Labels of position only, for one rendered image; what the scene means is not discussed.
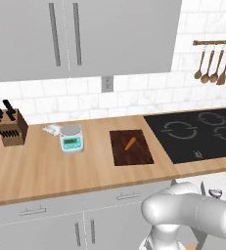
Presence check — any white peeler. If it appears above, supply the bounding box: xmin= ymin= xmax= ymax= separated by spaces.
xmin=41 ymin=123 xmax=63 ymax=137

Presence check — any grey wall socket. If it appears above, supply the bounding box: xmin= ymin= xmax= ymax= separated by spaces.
xmin=101 ymin=75 xmax=114 ymax=94

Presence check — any small wooden spoon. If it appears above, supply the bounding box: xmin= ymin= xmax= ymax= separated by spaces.
xmin=193 ymin=45 xmax=206 ymax=80

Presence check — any grey wall cupboard door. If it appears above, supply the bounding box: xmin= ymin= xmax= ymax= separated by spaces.
xmin=0 ymin=0 xmax=71 ymax=83
xmin=63 ymin=0 xmax=183 ymax=78

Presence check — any white and teal kitchen scale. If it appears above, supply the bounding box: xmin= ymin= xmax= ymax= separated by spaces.
xmin=59 ymin=123 xmax=85 ymax=155

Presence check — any dark wooden cutting board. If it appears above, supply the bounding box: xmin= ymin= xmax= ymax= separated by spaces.
xmin=109 ymin=129 xmax=156 ymax=167

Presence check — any silver oven knob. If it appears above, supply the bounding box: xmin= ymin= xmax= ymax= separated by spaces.
xmin=208 ymin=187 xmax=223 ymax=199

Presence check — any wooden spatula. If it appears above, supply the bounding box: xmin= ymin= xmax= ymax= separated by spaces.
xmin=215 ymin=45 xmax=226 ymax=87

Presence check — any wooden knife block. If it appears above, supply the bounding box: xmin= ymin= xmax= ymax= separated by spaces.
xmin=0 ymin=99 xmax=29 ymax=147

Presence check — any grey drawer handle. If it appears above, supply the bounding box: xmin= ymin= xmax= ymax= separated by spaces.
xmin=19 ymin=204 xmax=48 ymax=218
xmin=115 ymin=190 xmax=142 ymax=201

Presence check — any grey base cupboard door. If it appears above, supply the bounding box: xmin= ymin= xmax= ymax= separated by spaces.
xmin=82 ymin=198 xmax=152 ymax=250
xmin=0 ymin=210 xmax=87 ymax=250

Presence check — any short grey cupboard handle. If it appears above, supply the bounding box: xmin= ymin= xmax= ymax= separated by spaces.
xmin=89 ymin=218 xmax=97 ymax=246
xmin=73 ymin=221 xmax=83 ymax=248

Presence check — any grey drawer front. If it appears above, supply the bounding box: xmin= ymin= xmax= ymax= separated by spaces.
xmin=0 ymin=193 xmax=85 ymax=229
xmin=80 ymin=180 xmax=178 ymax=213

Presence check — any wooden tool rail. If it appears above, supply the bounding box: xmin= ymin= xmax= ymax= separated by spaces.
xmin=192 ymin=38 xmax=226 ymax=47

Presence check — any long grey cupboard handle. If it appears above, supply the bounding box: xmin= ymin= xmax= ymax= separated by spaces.
xmin=48 ymin=2 xmax=62 ymax=67
xmin=71 ymin=2 xmax=83 ymax=66

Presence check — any orange carrot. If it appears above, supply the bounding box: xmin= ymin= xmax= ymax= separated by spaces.
xmin=123 ymin=136 xmax=138 ymax=152

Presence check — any black hob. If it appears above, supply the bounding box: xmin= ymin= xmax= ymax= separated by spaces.
xmin=142 ymin=105 xmax=226 ymax=165

